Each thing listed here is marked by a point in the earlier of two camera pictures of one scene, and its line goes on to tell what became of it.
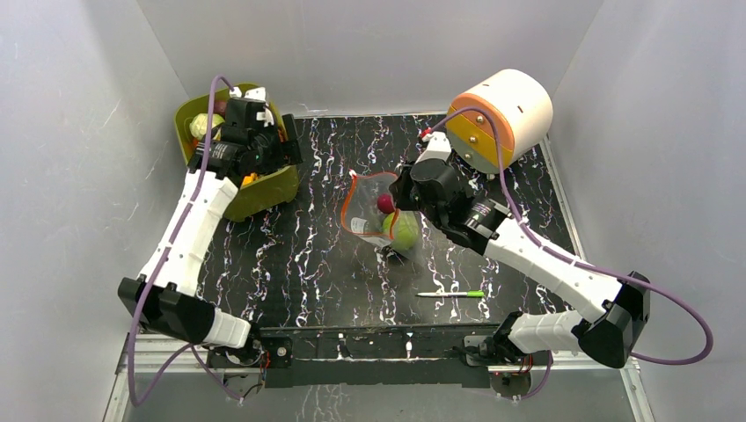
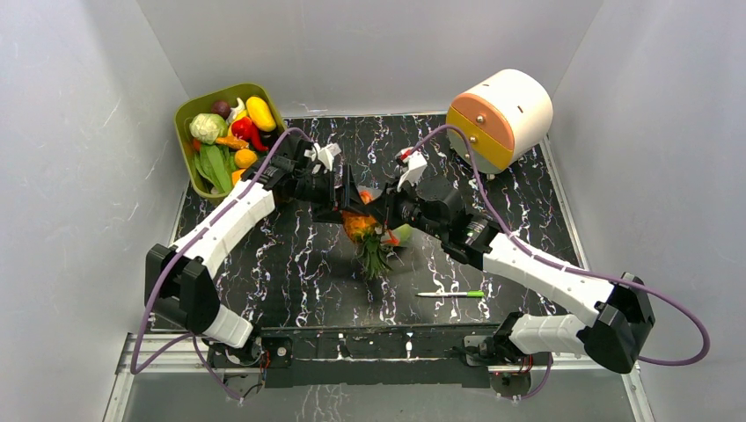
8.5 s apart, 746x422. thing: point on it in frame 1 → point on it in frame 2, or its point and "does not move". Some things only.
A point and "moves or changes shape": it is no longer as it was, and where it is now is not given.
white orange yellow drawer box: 522,106 does not move
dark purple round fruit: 220,107 does not move
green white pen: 471,294 does not move
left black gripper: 287,153 → 331,209
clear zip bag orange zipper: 400,230 moves or changes shape
